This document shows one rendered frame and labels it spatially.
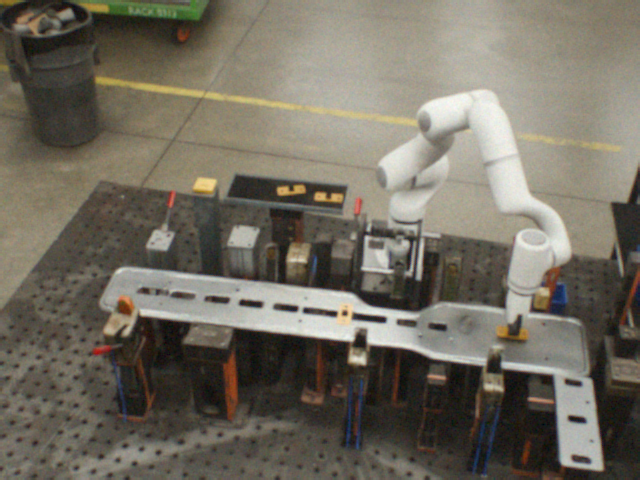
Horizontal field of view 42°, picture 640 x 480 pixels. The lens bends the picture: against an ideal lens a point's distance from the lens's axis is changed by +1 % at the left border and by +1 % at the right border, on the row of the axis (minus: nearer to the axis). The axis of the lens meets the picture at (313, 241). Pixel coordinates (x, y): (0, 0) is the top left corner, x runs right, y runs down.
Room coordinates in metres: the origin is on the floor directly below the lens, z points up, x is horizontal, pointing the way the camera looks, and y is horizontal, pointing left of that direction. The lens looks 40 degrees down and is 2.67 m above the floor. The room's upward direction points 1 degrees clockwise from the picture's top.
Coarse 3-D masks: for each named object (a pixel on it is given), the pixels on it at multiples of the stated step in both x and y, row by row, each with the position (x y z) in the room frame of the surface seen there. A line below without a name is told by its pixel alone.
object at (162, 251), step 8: (160, 232) 1.98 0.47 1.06; (168, 232) 1.98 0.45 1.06; (152, 240) 1.94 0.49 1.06; (160, 240) 1.95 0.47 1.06; (168, 240) 1.94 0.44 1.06; (152, 248) 1.91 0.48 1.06; (160, 248) 1.91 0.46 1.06; (168, 248) 1.91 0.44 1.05; (176, 248) 1.97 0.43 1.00; (152, 256) 1.91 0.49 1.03; (160, 256) 1.91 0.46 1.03; (168, 256) 1.91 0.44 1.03; (176, 256) 1.97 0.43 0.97; (152, 264) 1.91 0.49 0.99; (160, 264) 1.91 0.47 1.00; (168, 264) 1.90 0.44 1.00; (176, 264) 1.96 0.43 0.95; (160, 328) 1.91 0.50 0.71
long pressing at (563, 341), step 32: (128, 288) 1.79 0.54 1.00; (160, 288) 1.79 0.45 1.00; (192, 288) 1.79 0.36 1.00; (224, 288) 1.80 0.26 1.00; (256, 288) 1.80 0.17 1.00; (288, 288) 1.80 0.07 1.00; (192, 320) 1.67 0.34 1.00; (224, 320) 1.66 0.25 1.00; (256, 320) 1.66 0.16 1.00; (288, 320) 1.67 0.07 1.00; (320, 320) 1.67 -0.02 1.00; (352, 320) 1.67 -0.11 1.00; (416, 320) 1.67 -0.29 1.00; (448, 320) 1.67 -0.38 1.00; (480, 320) 1.67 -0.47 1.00; (544, 320) 1.68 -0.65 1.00; (576, 320) 1.68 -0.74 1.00; (448, 352) 1.55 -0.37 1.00; (480, 352) 1.55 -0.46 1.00; (512, 352) 1.55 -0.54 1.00; (544, 352) 1.56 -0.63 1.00; (576, 352) 1.56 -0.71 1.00
